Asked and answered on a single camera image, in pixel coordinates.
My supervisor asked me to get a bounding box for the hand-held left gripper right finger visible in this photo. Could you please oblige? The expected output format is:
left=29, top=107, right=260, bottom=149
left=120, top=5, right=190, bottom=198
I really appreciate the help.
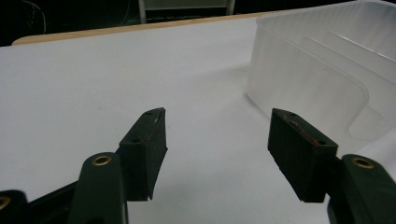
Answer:
left=267, top=107, right=339, bottom=203

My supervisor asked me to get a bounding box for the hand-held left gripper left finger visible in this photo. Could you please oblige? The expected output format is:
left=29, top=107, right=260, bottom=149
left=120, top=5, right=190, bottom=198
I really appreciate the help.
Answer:
left=115, top=106, right=169, bottom=203

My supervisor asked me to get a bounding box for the translucent plastic storage box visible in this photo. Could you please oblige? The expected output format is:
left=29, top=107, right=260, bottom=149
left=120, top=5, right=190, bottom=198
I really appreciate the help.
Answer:
left=246, top=0, right=396, bottom=147

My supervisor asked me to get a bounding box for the white metal stand frame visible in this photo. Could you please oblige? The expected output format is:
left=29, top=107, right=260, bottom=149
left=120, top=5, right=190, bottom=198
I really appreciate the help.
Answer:
left=137, top=0, right=236, bottom=24

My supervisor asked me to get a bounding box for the dark hanging cable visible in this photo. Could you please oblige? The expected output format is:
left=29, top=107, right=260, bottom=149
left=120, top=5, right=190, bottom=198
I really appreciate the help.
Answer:
left=21, top=0, right=48, bottom=35

